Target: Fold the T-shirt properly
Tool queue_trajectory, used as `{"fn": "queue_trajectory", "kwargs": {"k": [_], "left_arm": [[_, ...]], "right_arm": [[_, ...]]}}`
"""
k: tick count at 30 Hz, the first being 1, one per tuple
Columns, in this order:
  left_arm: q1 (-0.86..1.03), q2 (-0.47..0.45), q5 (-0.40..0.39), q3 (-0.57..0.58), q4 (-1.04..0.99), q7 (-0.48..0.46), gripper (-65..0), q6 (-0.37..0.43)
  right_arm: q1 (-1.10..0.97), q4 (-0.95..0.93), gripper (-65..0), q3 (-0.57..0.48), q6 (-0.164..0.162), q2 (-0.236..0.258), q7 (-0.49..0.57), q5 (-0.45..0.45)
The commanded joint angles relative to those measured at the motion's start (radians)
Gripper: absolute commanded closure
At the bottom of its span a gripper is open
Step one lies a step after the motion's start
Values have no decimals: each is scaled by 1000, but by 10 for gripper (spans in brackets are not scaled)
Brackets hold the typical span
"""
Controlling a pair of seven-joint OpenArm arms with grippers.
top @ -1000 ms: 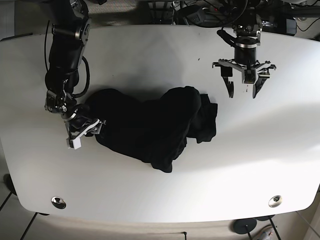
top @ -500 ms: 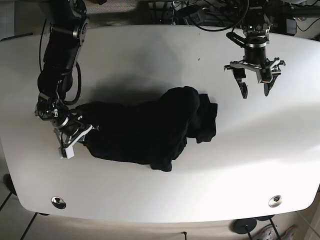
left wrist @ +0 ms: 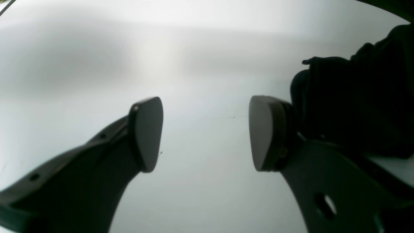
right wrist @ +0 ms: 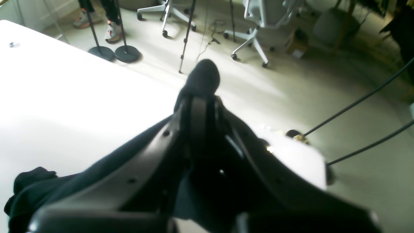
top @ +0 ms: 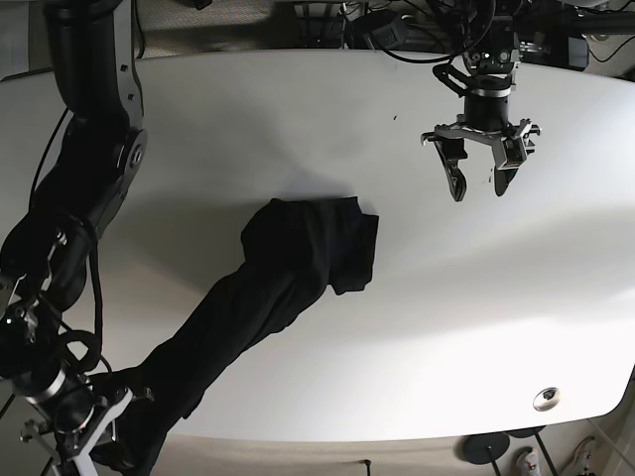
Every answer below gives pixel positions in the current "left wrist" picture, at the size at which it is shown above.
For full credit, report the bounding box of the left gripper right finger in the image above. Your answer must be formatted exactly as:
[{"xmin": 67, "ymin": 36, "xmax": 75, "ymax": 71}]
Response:
[{"xmin": 249, "ymin": 95, "xmax": 413, "ymax": 233}]

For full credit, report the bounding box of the black graphic print T-shirt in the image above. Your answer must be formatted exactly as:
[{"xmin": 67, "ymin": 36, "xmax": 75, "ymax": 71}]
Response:
[{"xmin": 290, "ymin": 24, "xmax": 414, "ymax": 158}]

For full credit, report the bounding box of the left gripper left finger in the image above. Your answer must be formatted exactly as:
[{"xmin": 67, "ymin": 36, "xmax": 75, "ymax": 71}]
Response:
[{"xmin": 0, "ymin": 97, "xmax": 164, "ymax": 233}]

